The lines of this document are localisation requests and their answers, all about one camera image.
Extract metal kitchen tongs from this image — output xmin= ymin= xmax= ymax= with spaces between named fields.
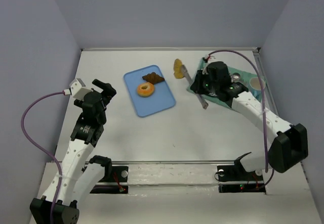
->
xmin=180 ymin=65 xmax=208 ymax=109

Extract oval seeded bread roll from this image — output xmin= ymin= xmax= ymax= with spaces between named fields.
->
xmin=173 ymin=59 xmax=184 ymax=79

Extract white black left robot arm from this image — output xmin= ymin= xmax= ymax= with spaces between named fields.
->
xmin=30 ymin=78 xmax=116 ymax=223

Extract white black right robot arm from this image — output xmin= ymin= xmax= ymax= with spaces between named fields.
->
xmin=190 ymin=61 xmax=308 ymax=173

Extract metal spoon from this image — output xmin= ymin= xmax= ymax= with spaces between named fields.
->
xmin=231 ymin=72 xmax=241 ymax=82

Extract green cloth mat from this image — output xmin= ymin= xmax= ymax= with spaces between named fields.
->
xmin=186 ymin=57 xmax=266 ymax=108

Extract light blue mug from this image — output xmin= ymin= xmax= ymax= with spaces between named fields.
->
xmin=249 ymin=77 xmax=266 ymax=102

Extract orange glazed donut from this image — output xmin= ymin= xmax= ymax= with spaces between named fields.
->
xmin=137 ymin=82 xmax=155 ymax=97

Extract dark brown croissant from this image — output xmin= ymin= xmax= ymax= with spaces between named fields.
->
xmin=142 ymin=72 xmax=165 ymax=84

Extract blue plastic tray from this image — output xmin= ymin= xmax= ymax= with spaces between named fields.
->
xmin=124 ymin=65 xmax=176 ymax=117

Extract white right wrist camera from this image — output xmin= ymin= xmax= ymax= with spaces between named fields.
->
xmin=202 ymin=65 xmax=208 ymax=75

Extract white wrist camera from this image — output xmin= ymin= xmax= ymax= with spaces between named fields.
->
xmin=69 ymin=78 xmax=92 ymax=101
xmin=202 ymin=65 xmax=208 ymax=75

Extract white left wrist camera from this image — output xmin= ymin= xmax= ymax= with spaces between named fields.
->
xmin=69 ymin=78 xmax=92 ymax=101

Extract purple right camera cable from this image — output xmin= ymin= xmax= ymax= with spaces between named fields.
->
xmin=204 ymin=50 xmax=274 ymax=191

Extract purple camera cable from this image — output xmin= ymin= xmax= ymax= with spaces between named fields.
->
xmin=204 ymin=50 xmax=274 ymax=191
xmin=20 ymin=90 xmax=70 ymax=224

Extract aluminium front rail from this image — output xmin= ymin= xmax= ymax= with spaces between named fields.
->
xmin=83 ymin=159 xmax=238 ymax=165

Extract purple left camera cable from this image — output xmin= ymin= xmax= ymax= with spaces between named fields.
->
xmin=20 ymin=90 xmax=70 ymax=224

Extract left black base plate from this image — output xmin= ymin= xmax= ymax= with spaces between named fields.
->
xmin=90 ymin=166 xmax=129 ymax=194

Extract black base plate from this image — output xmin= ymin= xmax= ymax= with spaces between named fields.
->
xmin=90 ymin=166 xmax=129 ymax=194
xmin=214 ymin=165 xmax=266 ymax=194

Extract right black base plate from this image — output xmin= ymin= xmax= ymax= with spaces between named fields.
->
xmin=214 ymin=165 xmax=266 ymax=194

